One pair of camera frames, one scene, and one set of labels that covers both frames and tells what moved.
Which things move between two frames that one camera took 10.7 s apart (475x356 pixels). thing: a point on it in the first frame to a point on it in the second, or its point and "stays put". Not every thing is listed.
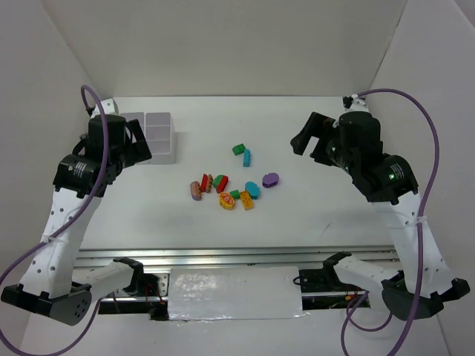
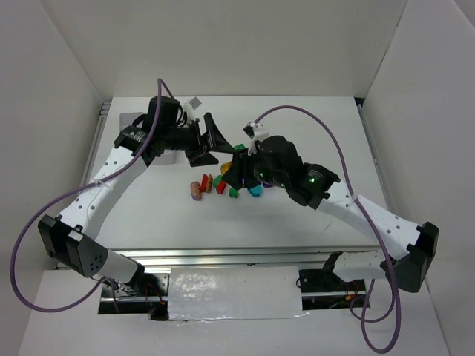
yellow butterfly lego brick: [226, 201] to [225, 167]
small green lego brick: [234, 193] stays put
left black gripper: [139, 144] to [200, 138]
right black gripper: [318, 134] to [242, 170]
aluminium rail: [239, 256] stays put
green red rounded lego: [220, 182] stays put
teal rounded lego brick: [253, 189] stays put
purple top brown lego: [196, 190] stays put
